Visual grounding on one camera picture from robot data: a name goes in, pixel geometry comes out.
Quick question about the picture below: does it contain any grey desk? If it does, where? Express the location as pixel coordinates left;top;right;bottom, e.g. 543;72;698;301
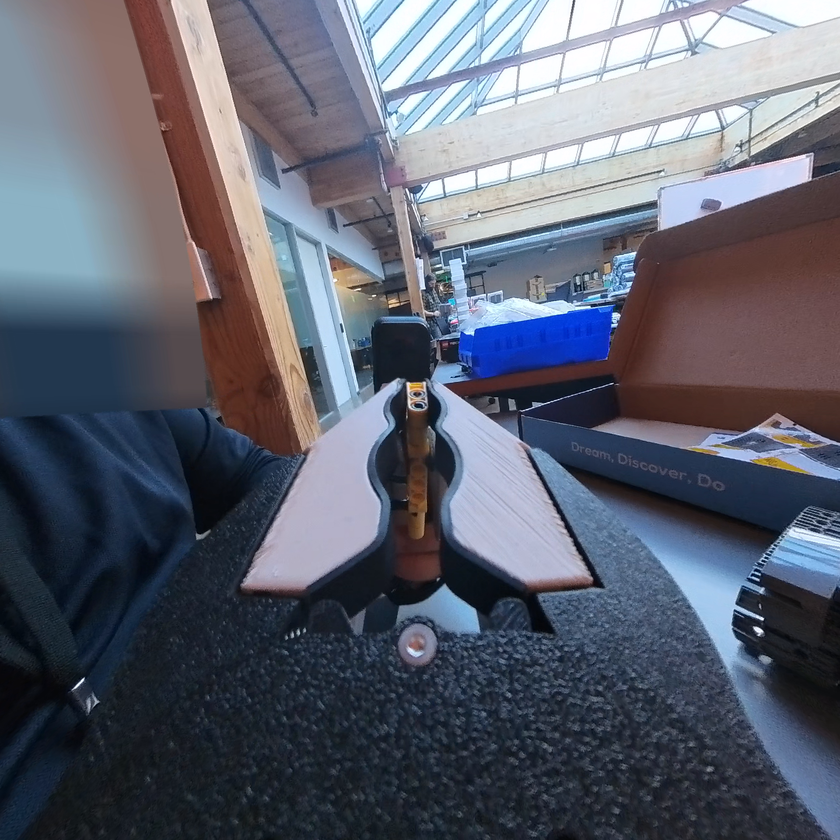
447;368;840;828

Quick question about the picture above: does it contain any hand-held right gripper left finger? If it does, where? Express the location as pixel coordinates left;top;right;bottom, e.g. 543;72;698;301
241;381;410;615

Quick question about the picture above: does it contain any yellow grey toy bulldozer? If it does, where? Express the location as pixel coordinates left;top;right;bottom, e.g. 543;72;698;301
731;506;840;693

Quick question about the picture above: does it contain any printed booklet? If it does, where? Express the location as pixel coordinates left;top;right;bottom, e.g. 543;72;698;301
689;414;840;481

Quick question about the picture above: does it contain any white plastic bag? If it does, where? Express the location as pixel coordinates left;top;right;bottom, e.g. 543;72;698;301
460;298;580;337

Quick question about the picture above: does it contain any yellow toy beam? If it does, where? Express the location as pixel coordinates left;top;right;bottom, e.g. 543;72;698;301
402;381;433;542

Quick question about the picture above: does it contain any navy box base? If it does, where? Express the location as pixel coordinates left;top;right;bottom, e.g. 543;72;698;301
519;381;840;534

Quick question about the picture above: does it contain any blue plastic bin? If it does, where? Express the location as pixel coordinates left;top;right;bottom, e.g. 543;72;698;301
457;306;615;380

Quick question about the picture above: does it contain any black shoulder strap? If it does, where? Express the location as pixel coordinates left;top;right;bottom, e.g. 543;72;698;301
0;493;99;716

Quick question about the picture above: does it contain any wooden post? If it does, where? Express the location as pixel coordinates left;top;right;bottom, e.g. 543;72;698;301
125;0;324;456

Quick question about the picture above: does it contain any white whiteboard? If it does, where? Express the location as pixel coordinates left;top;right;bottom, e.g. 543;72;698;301
657;154;816;232

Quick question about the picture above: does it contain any open cardboard box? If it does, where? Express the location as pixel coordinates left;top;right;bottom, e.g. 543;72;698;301
607;171;840;442

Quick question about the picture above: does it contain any person's dark blue jacket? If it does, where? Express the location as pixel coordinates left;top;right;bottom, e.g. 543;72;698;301
0;407;286;840

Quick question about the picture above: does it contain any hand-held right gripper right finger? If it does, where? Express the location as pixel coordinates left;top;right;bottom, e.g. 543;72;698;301
427;384;595;615

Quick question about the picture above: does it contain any wooden table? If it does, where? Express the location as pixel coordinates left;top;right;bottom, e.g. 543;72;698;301
440;357;618;403

